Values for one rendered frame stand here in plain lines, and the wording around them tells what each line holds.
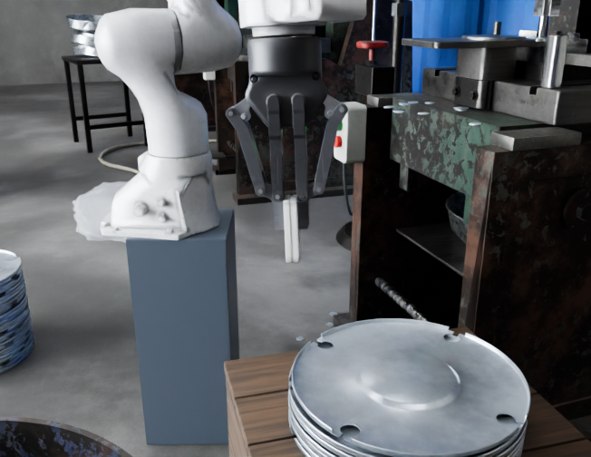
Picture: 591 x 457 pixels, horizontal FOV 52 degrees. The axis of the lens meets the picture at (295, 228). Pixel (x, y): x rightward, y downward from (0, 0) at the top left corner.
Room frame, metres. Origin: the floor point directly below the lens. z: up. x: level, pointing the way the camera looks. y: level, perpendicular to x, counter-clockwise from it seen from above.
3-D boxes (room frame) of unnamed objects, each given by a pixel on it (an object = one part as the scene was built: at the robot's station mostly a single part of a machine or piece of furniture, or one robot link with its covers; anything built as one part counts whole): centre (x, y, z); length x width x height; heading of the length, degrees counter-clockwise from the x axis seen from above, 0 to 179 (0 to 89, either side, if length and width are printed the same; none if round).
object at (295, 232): (0.63, 0.00, 0.61); 0.03 x 0.01 x 0.07; 177
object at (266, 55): (0.64, 0.01, 0.77); 0.08 x 0.07 x 0.09; 87
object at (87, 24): (3.91, 1.21, 0.40); 0.45 x 0.40 x 0.79; 32
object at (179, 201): (1.10, 0.26, 0.52); 0.22 x 0.19 x 0.14; 91
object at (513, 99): (1.31, -0.52, 0.68); 0.45 x 0.30 x 0.06; 20
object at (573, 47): (1.31, -0.51, 0.76); 0.15 x 0.09 x 0.05; 20
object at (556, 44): (1.10, -0.45, 0.75); 0.03 x 0.03 x 0.10; 20
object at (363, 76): (1.53, -0.19, 0.62); 0.10 x 0.06 x 0.20; 20
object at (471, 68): (1.25, -0.35, 0.72); 0.25 x 0.14 x 0.14; 110
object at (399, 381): (0.65, -0.14, 0.41); 0.29 x 0.29 x 0.01
